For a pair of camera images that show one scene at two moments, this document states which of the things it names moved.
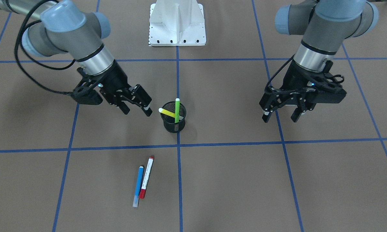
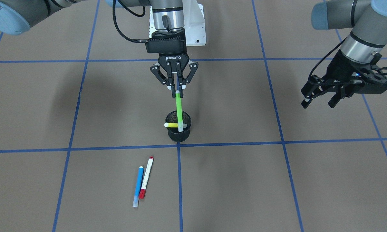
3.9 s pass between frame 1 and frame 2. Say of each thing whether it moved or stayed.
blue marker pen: stayed
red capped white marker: stayed
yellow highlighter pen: moved
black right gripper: moved
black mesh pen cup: moved
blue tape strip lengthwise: stayed
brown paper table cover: stayed
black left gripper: moved
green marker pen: moved
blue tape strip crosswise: stayed
